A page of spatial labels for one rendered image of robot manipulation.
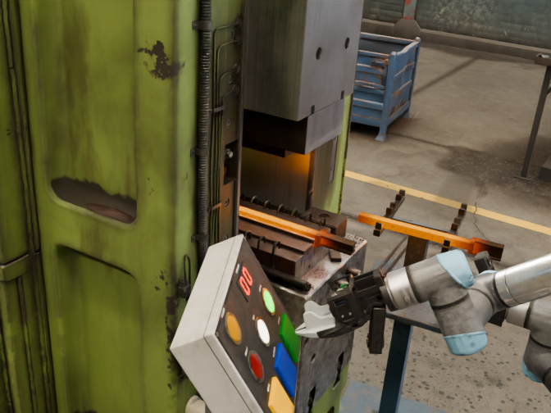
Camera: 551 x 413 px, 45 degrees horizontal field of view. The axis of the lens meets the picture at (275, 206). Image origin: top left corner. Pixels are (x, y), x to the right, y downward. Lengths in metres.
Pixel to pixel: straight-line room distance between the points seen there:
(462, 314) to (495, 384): 1.77
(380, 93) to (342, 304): 4.27
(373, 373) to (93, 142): 1.75
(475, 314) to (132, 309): 0.85
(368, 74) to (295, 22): 4.07
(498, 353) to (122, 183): 2.12
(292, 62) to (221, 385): 0.71
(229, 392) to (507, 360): 2.20
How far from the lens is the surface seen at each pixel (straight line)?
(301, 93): 1.48
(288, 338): 1.36
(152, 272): 1.54
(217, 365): 1.10
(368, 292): 1.30
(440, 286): 1.27
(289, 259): 1.70
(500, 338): 3.34
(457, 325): 1.30
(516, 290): 1.36
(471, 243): 2.02
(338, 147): 2.14
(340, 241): 1.75
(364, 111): 5.58
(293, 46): 1.46
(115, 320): 1.80
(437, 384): 2.96
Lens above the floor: 1.84
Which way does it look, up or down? 26 degrees down
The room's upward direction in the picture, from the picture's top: 4 degrees clockwise
